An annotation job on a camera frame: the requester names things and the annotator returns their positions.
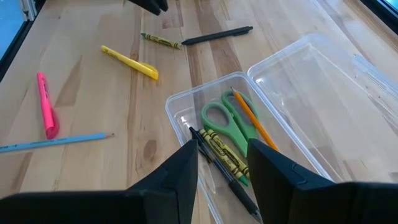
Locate clear plastic supply box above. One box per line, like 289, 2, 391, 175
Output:
164, 33, 398, 224

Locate green handled scissors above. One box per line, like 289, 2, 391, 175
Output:
200, 90, 259, 158

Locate yellow highlighter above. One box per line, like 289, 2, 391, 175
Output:
101, 45, 159, 81

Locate pink highlighter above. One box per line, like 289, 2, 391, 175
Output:
36, 72, 60, 140

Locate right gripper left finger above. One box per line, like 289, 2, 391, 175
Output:
0, 139, 199, 224

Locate green crayon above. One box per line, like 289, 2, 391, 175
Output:
198, 129, 249, 187

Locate yellow-green crayon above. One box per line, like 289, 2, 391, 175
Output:
205, 128, 251, 178
141, 32, 183, 50

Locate black grip pen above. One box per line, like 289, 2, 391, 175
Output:
188, 126, 264, 223

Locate orange pencil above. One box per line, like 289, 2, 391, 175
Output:
229, 86, 279, 152

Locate light blue pencil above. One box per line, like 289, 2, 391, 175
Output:
0, 133, 115, 154

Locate matte black pen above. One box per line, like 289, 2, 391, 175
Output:
181, 26, 254, 46

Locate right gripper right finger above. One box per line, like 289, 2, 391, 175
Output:
247, 138, 398, 224

